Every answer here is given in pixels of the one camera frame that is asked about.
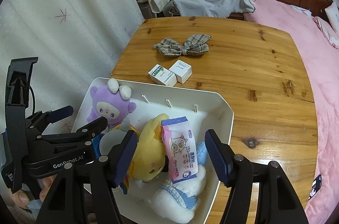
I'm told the white patterned curtain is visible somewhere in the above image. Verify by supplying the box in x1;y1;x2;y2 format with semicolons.
0;0;145;134

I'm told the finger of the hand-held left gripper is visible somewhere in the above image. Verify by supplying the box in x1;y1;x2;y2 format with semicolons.
36;116;108;146
25;106;74;134

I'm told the person's left hand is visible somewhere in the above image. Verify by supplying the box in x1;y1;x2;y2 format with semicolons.
12;176;57;210

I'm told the pink bedspread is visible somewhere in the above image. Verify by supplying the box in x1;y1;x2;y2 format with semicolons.
242;0;339;224

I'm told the white plush toy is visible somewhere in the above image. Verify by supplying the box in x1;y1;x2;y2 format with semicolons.
151;141;207;223

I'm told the smartphone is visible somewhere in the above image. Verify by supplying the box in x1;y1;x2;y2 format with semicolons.
308;174;322;200

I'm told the black cable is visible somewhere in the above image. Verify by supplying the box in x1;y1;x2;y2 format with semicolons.
26;86;36;118

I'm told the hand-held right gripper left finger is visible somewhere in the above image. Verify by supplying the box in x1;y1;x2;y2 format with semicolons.
34;130;138;224

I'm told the pink frilled pillow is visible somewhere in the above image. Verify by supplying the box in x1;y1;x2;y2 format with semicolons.
313;16;339;49

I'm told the yellow plush toy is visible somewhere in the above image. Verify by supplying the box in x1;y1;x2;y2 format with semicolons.
130;113;170;183

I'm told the purple plush toy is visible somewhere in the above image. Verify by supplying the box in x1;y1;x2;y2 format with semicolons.
87;78;137;132

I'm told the white pillow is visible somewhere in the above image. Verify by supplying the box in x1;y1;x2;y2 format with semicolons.
324;1;339;34

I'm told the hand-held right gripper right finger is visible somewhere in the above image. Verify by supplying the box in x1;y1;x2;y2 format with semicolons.
204;129;309;224

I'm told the white plastic tray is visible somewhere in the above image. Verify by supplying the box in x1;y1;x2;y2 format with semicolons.
71;77;235;224

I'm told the plaid fabric bow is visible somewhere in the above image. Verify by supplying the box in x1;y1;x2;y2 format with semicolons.
153;33;212;57

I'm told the green white medicine box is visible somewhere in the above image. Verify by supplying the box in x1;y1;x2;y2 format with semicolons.
148;64;177;87

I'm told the blue plush toy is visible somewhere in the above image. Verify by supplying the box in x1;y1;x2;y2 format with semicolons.
93;118;138;195

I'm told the pink wipes packet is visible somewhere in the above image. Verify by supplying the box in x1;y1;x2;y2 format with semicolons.
161;116;199;184

